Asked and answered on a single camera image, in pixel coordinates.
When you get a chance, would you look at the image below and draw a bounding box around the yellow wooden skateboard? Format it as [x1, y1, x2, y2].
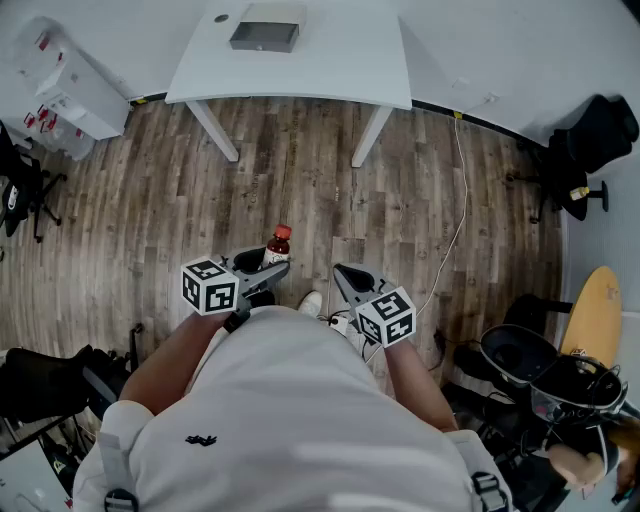
[558, 265, 623, 369]

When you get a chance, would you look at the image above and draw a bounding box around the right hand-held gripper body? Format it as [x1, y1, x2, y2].
[349, 280, 417, 349]

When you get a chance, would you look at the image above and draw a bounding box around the white table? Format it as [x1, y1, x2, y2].
[164, 0, 414, 169]

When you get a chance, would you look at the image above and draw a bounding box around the grey shoulder strap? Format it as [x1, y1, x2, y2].
[447, 429, 511, 512]
[97, 432, 140, 512]

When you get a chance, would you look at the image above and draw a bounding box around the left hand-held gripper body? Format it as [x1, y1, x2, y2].
[180, 256, 251, 334]

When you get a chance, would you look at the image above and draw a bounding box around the person's white shoe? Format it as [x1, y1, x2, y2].
[298, 290, 324, 319]

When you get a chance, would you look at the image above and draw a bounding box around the grey open-front box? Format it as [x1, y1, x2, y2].
[229, 2, 308, 54]

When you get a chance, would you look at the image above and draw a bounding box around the black helmet device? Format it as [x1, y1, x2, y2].
[479, 323, 629, 426]

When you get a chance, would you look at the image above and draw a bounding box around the red-capped dark drink bottle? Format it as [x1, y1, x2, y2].
[262, 224, 294, 267]

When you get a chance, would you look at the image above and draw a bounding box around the white cabinet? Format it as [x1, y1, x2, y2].
[34, 47, 132, 141]

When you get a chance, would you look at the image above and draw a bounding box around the person's white shirt torso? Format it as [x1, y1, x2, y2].
[72, 304, 514, 512]

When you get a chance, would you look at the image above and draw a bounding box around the black office chair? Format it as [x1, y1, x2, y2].
[0, 119, 69, 245]
[0, 343, 134, 426]
[505, 94, 640, 225]

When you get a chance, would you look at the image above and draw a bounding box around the person's right forearm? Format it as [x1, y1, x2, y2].
[382, 339, 459, 434]

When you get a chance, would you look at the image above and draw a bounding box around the white cable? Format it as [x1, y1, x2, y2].
[417, 117, 470, 316]

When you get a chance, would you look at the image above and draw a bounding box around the person's left forearm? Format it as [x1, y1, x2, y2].
[119, 309, 236, 416]

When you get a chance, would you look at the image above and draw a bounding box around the clear plastic bag red label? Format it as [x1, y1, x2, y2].
[12, 17, 66, 81]

